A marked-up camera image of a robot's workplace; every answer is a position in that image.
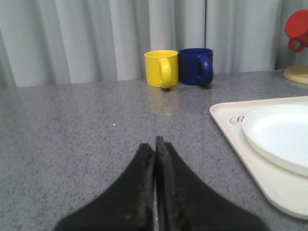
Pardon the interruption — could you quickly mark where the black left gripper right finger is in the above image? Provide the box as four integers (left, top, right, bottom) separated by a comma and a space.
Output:
155, 136, 268, 231

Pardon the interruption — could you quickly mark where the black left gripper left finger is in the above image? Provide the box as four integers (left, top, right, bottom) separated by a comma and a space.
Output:
54, 143, 155, 231

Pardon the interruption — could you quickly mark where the white round plate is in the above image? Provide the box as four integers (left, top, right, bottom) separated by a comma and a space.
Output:
243, 104, 308, 177

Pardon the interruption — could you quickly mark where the beige rabbit serving tray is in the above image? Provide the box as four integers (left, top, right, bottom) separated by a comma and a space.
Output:
209, 96, 308, 220

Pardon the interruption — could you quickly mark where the yellow mug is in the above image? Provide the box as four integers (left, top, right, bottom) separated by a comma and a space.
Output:
144, 50, 179, 89

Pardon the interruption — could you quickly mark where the dark blue mug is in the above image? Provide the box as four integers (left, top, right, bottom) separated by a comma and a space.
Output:
179, 48, 214, 86

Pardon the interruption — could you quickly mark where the wooden mug tree stand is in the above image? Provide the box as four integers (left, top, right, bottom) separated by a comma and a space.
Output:
283, 65, 308, 85

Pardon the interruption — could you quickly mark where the grey pleated curtain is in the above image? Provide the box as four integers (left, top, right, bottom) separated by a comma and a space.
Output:
0, 0, 308, 88

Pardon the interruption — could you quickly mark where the red ribbed mug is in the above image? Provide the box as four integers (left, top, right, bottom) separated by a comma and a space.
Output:
284, 9, 308, 52

